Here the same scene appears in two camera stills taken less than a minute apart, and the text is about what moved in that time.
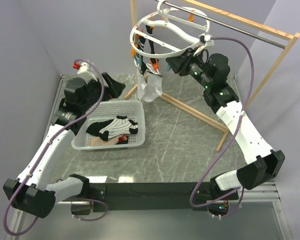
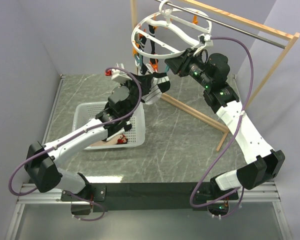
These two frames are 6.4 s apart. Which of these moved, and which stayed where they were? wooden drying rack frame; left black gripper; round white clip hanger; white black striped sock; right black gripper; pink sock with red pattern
Moved: left black gripper; white black striped sock
Stayed: pink sock with red pattern; round white clip hanger; wooden drying rack frame; right black gripper
